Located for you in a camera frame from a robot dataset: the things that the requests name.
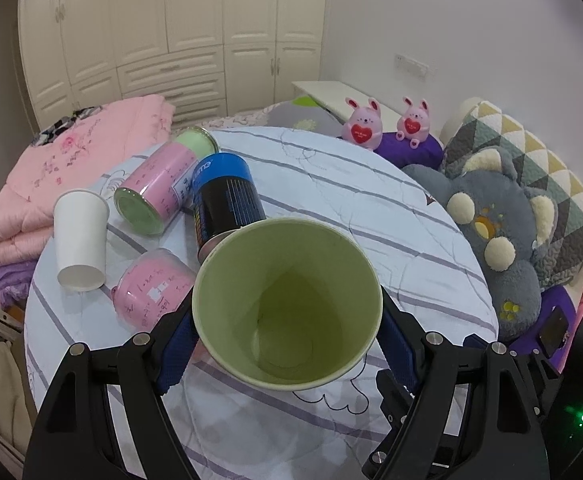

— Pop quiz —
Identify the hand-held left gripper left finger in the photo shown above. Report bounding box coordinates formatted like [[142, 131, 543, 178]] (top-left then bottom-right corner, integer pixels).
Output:
[[24, 305, 202, 480]]

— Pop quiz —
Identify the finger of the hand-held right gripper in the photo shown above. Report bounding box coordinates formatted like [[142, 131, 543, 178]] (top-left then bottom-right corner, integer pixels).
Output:
[[375, 367, 413, 428]]

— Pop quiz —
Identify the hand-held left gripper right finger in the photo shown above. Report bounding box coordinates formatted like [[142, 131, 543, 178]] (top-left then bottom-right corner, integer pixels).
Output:
[[371, 292, 552, 480]]

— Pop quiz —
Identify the green paper cup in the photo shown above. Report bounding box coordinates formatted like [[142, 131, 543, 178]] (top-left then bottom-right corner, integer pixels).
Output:
[[192, 218, 383, 392]]

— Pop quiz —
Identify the white paper cup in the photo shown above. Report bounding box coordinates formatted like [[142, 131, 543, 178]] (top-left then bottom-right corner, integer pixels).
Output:
[[53, 189, 110, 293]]

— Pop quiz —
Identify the short pink can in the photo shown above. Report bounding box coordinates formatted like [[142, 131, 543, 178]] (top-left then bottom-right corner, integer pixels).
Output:
[[111, 248, 198, 332]]

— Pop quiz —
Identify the purple cloth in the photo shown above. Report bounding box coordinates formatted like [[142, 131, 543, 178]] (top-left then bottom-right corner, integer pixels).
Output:
[[511, 282, 583, 356], [0, 260, 37, 306]]

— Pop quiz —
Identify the grey bear plush pillow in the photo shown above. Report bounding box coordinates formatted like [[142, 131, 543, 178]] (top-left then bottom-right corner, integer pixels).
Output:
[[402, 147, 558, 341]]

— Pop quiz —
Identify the blue and black can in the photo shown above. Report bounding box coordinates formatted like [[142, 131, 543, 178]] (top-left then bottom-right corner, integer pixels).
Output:
[[192, 152, 268, 264]]

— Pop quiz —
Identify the tall pink can green lid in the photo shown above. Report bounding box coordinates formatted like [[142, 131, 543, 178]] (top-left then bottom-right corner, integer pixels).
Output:
[[114, 127, 220, 236]]

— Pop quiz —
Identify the purple cushion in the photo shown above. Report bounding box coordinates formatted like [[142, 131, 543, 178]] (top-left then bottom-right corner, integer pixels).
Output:
[[374, 132, 445, 170]]

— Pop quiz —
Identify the pink folded blanket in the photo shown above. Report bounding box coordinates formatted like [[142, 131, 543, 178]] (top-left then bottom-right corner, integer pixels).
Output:
[[0, 95, 177, 266]]

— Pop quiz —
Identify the pink bunny plush toy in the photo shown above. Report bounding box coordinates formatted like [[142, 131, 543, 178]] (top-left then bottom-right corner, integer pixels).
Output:
[[396, 96, 431, 148], [342, 97, 384, 151]]

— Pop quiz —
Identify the triangle pattern quilted pillow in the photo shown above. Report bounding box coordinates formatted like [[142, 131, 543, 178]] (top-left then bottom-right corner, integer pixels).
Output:
[[441, 101, 583, 286]]

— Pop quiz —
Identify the grey floral pillow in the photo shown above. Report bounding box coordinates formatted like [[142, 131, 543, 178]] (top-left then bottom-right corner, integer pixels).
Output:
[[264, 96, 345, 137]]

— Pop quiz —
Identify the black white checkered cloth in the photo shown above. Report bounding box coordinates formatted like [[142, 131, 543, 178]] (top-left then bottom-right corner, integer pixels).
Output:
[[34, 107, 102, 147]]

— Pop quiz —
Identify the white shelf board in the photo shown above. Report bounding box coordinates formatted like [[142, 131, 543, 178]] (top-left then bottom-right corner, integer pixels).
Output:
[[291, 80, 372, 123]]

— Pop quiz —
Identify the white wardrobe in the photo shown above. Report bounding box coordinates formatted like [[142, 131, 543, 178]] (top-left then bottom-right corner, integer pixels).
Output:
[[17, 0, 328, 121]]

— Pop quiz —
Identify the white wall socket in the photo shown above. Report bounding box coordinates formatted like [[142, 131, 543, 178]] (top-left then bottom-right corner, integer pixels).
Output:
[[395, 53, 429, 78]]

